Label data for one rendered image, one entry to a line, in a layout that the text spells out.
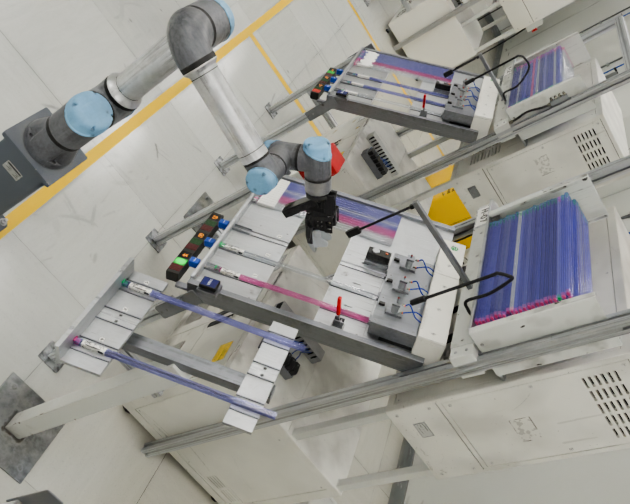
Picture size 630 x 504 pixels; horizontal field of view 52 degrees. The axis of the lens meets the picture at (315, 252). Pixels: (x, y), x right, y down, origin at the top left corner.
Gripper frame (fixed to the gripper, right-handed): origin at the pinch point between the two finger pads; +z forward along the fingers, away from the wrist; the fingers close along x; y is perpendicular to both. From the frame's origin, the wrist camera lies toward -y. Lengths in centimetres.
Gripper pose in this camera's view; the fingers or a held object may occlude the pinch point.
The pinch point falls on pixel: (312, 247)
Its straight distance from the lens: 193.8
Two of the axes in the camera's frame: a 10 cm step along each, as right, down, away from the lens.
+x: 2.9, -5.6, 7.7
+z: 0.2, 8.1, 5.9
